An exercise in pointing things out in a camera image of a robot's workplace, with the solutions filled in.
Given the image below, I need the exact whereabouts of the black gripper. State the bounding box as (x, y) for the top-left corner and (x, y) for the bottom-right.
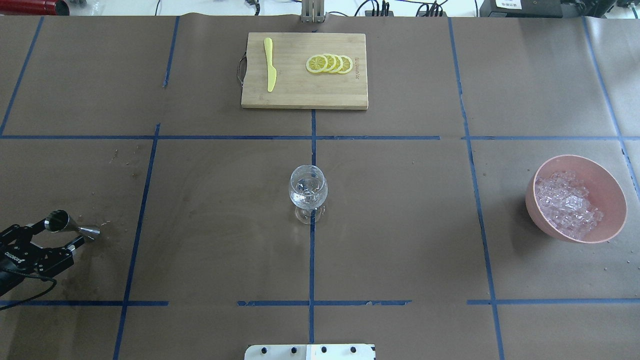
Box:
(0, 219), (86, 296)

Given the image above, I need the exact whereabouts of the steel double jigger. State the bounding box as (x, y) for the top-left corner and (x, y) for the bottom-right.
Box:
(44, 209), (101, 240)

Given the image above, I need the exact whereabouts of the clear wine glass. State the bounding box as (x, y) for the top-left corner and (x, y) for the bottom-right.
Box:
(288, 164), (329, 225)

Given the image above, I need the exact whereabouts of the clear ice cubes pile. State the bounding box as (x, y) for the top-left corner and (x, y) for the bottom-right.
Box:
(534, 170), (604, 240)

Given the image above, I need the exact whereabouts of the red cylinder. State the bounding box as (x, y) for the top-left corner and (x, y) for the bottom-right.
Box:
(0, 0), (70, 16)

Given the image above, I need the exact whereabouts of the wooden cutting board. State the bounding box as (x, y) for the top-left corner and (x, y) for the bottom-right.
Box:
(241, 32), (370, 111)

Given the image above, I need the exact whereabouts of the yellow plastic knife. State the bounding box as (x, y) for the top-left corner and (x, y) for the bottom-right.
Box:
(263, 37), (278, 92)

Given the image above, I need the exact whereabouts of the front lemon slice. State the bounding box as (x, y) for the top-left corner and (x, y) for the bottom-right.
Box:
(305, 54), (329, 74)

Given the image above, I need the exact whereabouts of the lemon slice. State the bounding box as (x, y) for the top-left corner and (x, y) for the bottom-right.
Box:
(322, 54), (334, 73)
(305, 54), (329, 74)
(329, 54), (344, 74)
(336, 55), (354, 75)

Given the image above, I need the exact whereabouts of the back lemon slice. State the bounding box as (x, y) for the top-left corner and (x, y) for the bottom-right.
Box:
(336, 55), (354, 75)

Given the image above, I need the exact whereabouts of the black power strip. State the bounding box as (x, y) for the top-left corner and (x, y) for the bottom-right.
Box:
(358, 6), (448, 18)

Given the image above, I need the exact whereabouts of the black equipment box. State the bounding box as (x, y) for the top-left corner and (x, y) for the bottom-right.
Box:
(478, 0), (563, 19)

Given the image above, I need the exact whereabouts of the pink bowl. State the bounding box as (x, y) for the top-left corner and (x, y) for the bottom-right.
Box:
(525, 154), (627, 244)

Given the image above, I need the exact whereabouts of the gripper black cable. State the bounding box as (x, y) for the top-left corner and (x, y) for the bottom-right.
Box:
(0, 267), (58, 312)

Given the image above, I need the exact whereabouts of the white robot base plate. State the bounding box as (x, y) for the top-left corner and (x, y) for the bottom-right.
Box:
(244, 343), (377, 360)

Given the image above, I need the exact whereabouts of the aluminium camera post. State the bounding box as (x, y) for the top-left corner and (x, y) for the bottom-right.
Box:
(300, 0), (326, 24)

